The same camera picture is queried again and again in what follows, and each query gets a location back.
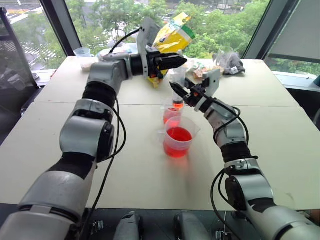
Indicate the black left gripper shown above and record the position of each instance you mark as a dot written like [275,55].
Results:
[153,62]

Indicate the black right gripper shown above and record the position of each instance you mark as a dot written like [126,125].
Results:
[194,97]

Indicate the small vial orange liquid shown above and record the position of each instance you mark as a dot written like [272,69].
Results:
[178,101]

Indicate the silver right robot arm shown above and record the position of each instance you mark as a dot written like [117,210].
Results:
[252,180]

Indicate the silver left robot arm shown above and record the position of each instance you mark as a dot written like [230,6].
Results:
[82,132]

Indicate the small clear cup red liquid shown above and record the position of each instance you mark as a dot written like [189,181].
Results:
[171,115]

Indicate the large measuring cup red liquid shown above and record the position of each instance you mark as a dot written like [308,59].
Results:
[178,138]

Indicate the empty clear measuring cup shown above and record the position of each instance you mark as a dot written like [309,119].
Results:
[82,52]

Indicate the orange snack packet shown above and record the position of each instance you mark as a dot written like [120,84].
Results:
[200,74]

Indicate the yellow snack bag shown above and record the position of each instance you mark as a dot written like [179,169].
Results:
[171,37]

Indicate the clear plastic bag with items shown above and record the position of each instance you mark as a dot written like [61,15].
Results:
[197,65]

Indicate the grey cloth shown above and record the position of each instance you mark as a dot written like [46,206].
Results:
[233,65]

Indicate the crumpled clear plastic bag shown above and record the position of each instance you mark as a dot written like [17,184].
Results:
[117,51]

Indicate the white plastic container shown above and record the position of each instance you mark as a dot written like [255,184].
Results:
[87,65]

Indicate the grey window blind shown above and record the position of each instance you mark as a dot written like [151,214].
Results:
[297,30]

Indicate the teal object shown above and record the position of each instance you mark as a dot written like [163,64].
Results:
[317,80]

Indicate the grey rounded robot leg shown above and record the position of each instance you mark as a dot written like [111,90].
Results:
[128,226]

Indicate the black metal rack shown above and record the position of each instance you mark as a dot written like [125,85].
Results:
[12,50]

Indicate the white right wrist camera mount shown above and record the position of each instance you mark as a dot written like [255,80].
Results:
[213,81]

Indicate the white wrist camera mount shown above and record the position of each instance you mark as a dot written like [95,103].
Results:
[213,81]
[144,40]

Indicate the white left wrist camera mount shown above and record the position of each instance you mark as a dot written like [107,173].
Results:
[144,40]

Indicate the dark window frame post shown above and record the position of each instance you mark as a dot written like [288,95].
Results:
[60,25]
[267,27]

